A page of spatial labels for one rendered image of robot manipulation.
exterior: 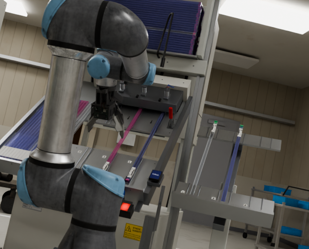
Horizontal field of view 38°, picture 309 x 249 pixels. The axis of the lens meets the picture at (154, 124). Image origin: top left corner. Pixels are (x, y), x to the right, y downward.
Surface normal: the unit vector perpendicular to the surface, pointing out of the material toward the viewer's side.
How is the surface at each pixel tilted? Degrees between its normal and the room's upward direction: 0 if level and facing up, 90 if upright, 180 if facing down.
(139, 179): 43
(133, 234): 90
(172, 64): 90
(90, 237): 72
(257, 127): 90
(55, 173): 101
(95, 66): 117
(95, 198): 90
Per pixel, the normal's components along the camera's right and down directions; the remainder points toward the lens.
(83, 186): 0.04, -0.43
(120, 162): 0.00, -0.82
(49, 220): -0.21, -0.15
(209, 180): 0.12, -0.08
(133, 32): 0.69, 0.29
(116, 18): 0.34, -0.11
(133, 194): -0.30, 0.55
